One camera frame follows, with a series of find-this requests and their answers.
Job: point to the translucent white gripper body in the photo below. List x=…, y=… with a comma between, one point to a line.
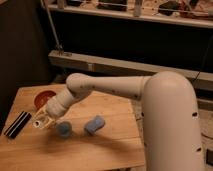
x=42, y=120

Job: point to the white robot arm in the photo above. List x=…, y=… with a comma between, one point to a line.
x=171, y=127

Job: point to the metal rod stand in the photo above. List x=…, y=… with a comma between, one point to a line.
x=58, y=45

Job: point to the red bowl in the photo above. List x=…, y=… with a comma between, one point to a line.
x=42, y=98

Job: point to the black rectangular bar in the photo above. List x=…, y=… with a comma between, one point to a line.
x=15, y=128

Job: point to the blue sponge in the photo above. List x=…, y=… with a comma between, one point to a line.
x=93, y=125

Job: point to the white wooden shelf unit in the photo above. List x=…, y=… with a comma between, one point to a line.
x=108, y=36

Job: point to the black box on floor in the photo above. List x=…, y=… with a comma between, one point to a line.
x=209, y=157

